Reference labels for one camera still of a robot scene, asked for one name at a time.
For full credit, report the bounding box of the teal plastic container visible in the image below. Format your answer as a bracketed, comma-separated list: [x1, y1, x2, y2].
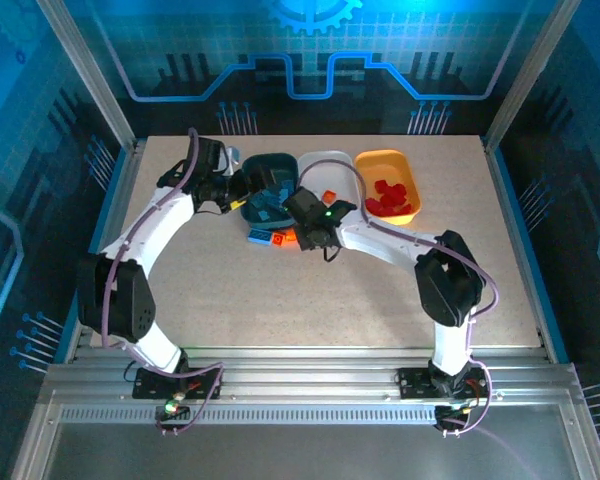
[240, 151, 300, 227]

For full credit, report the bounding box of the white plastic container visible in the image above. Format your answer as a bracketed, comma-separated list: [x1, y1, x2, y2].
[296, 150, 362, 224]

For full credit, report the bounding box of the orange plastic container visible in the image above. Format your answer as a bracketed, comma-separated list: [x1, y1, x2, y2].
[353, 149, 423, 228]

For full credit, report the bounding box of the grey metal plate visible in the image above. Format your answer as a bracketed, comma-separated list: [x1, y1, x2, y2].
[42, 422, 589, 480]

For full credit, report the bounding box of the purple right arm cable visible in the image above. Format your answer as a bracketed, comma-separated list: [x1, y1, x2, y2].
[297, 158, 537, 480]

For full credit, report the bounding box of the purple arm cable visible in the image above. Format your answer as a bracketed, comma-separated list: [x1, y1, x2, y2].
[297, 158, 537, 480]
[101, 126, 227, 437]

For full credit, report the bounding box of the aluminium side rail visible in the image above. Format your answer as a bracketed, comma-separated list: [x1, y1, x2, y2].
[481, 135, 571, 364]
[62, 138, 149, 364]

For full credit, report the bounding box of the aluminium front frame rail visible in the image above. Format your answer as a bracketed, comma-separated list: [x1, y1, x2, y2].
[39, 344, 584, 409]

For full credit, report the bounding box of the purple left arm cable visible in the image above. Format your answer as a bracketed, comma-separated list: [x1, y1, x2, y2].
[101, 126, 227, 437]

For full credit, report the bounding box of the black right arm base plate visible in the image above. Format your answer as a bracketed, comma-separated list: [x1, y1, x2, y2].
[396, 366, 490, 401]

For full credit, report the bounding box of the aluminium frame post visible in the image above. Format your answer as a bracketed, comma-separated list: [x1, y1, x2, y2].
[36, 0, 140, 147]
[483, 0, 584, 147]

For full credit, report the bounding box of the slotted grey cable duct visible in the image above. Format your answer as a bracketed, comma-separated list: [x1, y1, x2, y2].
[58, 405, 441, 426]

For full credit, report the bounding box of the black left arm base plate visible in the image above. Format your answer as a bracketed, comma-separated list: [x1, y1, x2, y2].
[131, 366, 222, 401]

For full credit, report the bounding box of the black cable clamp bracket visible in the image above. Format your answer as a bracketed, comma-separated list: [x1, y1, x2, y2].
[154, 403, 192, 437]
[433, 404, 474, 439]

